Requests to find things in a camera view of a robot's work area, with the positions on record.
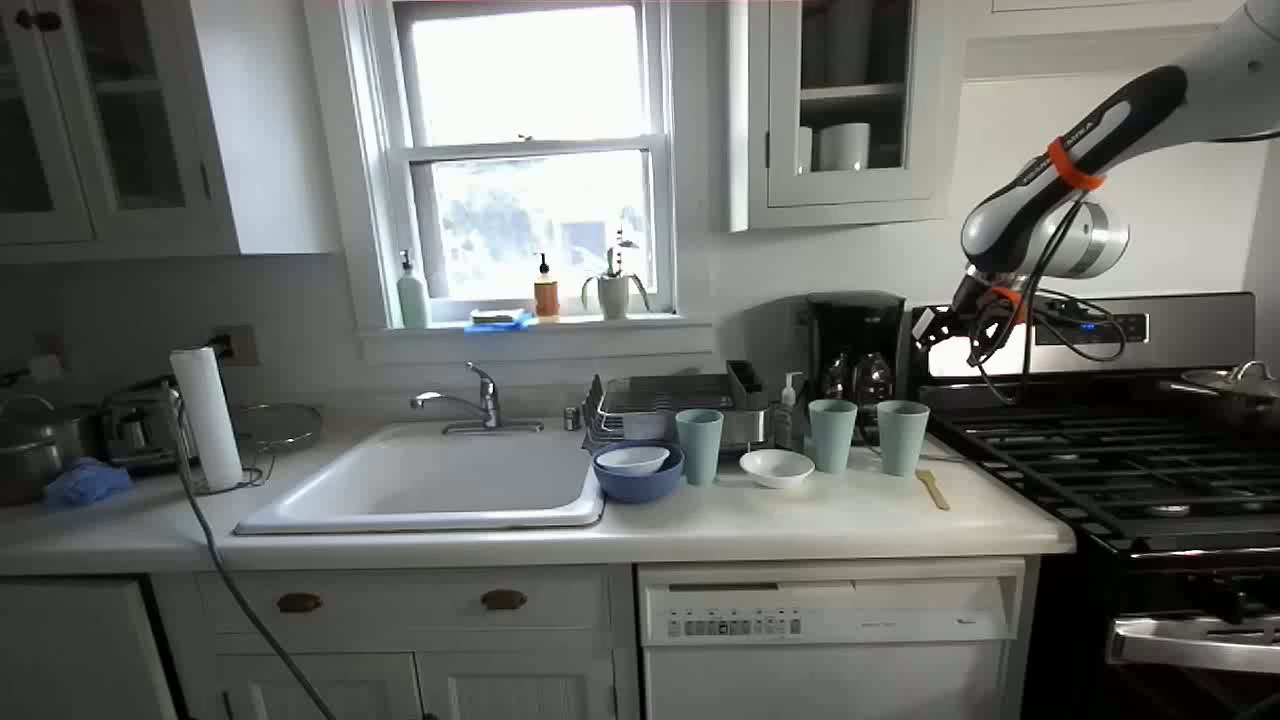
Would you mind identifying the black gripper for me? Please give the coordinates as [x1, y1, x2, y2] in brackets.
[946, 264, 1031, 371]

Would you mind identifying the teal plastic cup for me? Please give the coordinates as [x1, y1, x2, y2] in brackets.
[670, 405, 726, 489]
[873, 395, 937, 480]
[804, 395, 859, 474]

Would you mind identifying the wooden fork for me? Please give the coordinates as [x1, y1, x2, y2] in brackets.
[912, 462, 957, 516]

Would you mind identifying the black coffee maker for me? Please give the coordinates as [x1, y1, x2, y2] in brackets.
[804, 292, 919, 448]

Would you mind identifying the black gas stove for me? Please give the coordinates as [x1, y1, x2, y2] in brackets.
[916, 286, 1280, 720]

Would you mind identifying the clear soap bottle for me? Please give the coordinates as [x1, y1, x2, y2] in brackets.
[768, 368, 809, 455]

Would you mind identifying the small white bowl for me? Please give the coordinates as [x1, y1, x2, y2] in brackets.
[735, 444, 821, 490]

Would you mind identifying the white mug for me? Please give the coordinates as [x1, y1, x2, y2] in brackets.
[811, 121, 876, 174]

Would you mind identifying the metal dish pan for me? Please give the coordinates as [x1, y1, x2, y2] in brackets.
[604, 356, 774, 452]

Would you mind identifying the white dishwasher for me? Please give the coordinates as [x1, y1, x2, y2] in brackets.
[631, 555, 1031, 720]

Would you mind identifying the white bowl inside blue bowl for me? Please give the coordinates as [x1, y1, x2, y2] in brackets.
[595, 444, 676, 480]

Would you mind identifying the white plant pot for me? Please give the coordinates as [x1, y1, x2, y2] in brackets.
[574, 234, 655, 324]

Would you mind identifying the chrome sink sprayer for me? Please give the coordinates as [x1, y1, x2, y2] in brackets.
[568, 371, 614, 440]

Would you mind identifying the amber pump bottle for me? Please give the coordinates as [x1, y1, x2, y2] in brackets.
[531, 249, 564, 319]

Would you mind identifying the blue sponge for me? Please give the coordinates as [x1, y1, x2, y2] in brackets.
[460, 306, 531, 340]

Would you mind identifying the chrome faucet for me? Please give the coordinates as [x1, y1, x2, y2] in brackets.
[407, 358, 508, 435]

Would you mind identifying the white framed window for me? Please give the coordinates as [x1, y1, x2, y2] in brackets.
[298, 0, 724, 365]

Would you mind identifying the green and white bottle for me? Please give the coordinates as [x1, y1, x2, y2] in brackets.
[392, 249, 430, 331]

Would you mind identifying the white kitchen sink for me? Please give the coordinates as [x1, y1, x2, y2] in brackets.
[230, 424, 609, 541]

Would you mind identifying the white base cabinet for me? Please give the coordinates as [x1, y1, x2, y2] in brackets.
[0, 563, 645, 720]

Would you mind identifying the round glass lid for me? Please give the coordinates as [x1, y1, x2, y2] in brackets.
[245, 395, 327, 461]

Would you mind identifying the white paper towel roll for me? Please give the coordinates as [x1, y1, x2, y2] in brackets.
[162, 345, 253, 496]

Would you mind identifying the silver toaster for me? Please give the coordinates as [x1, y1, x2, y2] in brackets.
[94, 375, 182, 474]

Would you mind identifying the blue cloth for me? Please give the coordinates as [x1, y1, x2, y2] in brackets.
[41, 455, 136, 512]

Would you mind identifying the silver cooking pot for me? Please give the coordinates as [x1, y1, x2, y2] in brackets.
[0, 389, 89, 509]

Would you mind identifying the orange cable strap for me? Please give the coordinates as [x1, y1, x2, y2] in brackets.
[1038, 135, 1110, 196]
[982, 277, 1035, 328]

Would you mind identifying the white wall cabinet with mugs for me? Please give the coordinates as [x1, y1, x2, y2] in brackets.
[724, 0, 968, 240]

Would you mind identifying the wall outlet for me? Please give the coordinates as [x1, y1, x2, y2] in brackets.
[212, 319, 263, 371]

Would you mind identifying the thin black power cable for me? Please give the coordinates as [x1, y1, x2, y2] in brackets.
[169, 391, 338, 720]

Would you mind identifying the white glass door wall cabinet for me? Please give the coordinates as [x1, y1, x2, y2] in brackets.
[0, 0, 338, 264]

